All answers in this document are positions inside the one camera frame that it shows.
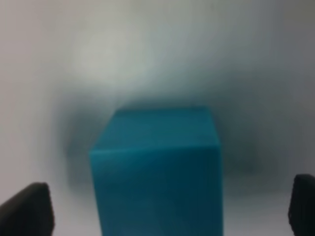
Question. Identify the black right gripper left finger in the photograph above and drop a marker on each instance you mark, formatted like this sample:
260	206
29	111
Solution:
28	213

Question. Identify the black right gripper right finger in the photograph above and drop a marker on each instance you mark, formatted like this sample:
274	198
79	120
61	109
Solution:
301	212

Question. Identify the blue cube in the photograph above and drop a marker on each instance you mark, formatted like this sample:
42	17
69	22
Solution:
158	172

